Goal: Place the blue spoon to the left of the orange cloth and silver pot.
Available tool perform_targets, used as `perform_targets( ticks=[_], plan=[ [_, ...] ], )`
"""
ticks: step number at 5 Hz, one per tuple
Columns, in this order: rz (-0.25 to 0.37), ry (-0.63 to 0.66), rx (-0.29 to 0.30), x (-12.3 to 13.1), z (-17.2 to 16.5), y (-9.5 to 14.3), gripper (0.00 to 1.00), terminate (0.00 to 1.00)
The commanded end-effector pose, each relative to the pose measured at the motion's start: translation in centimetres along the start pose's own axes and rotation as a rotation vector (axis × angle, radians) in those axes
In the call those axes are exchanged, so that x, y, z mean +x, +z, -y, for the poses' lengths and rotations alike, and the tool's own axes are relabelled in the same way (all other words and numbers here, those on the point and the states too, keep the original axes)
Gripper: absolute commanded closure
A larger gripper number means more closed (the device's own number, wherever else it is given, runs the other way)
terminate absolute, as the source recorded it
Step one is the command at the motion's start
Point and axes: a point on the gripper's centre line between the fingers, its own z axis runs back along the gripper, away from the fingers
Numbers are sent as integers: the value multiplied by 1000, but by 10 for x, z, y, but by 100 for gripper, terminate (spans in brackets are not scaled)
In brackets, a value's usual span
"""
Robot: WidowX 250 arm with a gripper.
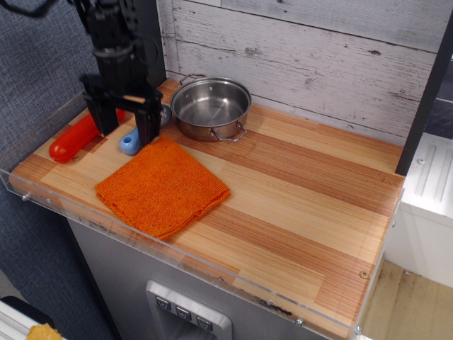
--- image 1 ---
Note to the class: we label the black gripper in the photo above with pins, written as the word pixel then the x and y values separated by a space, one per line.
pixel 121 82

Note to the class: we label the blue spoon with grey bowl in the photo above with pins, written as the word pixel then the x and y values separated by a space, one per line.
pixel 130 144

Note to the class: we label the orange knitted cloth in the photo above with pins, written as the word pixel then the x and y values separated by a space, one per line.
pixel 162 190

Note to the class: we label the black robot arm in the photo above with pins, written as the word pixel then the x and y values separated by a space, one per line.
pixel 50 49

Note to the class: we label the silver metal pot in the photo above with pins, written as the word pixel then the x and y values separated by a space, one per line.
pixel 211 109

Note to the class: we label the red plastic sausage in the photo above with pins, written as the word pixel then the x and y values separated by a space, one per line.
pixel 74 139

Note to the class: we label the grey toy fridge cabinet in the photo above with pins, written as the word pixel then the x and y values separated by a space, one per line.
pixel 121 272

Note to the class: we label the silver dispenser button panel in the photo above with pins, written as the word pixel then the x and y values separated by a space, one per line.
pixel 177 316

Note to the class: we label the white side cabinet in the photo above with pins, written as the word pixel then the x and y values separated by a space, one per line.
pixel 420 236

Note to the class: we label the clear acrylic guard rail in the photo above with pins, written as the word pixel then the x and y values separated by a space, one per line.
pixel 313 183

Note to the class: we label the dark grey right post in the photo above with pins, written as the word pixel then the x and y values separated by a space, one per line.
pixel 438 71

